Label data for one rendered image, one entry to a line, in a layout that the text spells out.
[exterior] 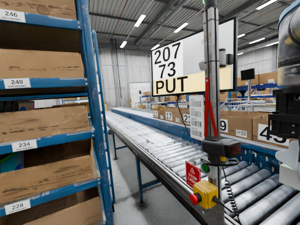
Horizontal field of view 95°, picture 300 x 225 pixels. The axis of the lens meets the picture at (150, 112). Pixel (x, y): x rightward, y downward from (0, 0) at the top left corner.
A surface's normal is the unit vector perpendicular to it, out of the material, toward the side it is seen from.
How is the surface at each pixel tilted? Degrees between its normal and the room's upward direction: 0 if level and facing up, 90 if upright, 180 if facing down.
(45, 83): 90
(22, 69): 92
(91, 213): 91
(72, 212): 91
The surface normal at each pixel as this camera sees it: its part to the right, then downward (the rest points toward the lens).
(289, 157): -0.91, -0.09
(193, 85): -0.70, 0.07
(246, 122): -0.90, 0.12
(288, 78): -0.99, 0.11
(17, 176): 0.37, 0.08
